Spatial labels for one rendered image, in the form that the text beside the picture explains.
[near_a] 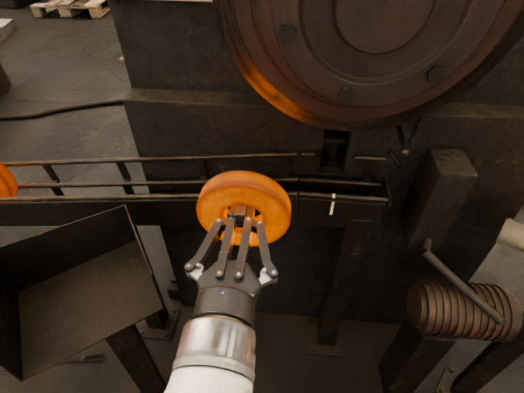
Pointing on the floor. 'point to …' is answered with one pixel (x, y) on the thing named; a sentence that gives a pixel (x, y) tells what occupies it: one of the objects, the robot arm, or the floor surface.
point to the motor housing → (443, 328)
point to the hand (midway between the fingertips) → (243, 205)
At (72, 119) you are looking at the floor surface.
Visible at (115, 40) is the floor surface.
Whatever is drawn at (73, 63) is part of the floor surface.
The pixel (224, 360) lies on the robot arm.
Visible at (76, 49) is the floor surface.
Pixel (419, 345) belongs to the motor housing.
